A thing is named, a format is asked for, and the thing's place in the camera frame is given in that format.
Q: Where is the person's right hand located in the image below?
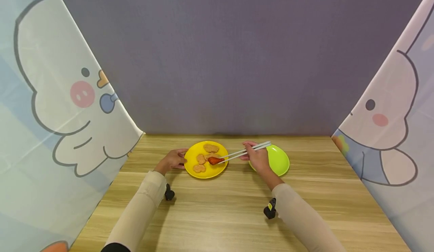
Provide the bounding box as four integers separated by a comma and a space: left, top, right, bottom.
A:
240, 141, 271, 174

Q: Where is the person's left hand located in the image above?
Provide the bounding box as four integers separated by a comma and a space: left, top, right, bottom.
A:
162, 148, 189, 170

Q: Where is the white chopstick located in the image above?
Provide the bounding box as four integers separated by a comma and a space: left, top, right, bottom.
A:
218, 144, 272, 165
219, 141, 271, 159

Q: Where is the yellow plate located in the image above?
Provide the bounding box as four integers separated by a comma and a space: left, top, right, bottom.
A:
183, 141, 229, 179

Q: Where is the person's left forearm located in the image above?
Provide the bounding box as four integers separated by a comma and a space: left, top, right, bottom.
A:
101, 164, 170, 252

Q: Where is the person's right forearm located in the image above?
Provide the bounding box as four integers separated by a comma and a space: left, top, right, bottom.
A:
264, 168, 346, 252

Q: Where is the green plate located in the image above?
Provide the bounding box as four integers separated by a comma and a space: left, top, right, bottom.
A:
249, 145, 290, 177

